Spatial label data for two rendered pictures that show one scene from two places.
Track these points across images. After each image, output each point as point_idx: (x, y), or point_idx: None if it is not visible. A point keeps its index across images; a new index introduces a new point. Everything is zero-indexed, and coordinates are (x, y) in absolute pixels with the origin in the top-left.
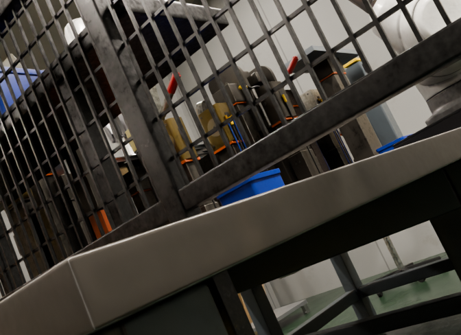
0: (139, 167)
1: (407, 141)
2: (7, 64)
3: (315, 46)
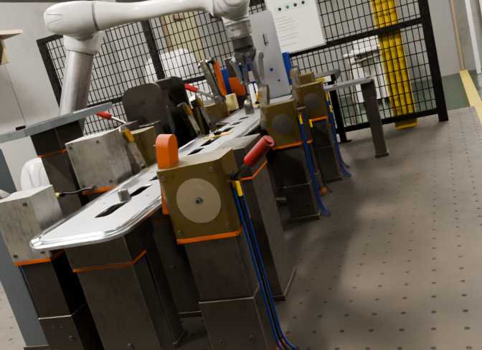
0: (258, 107)
1: None
2: (257, 16)
3: (67, 114)
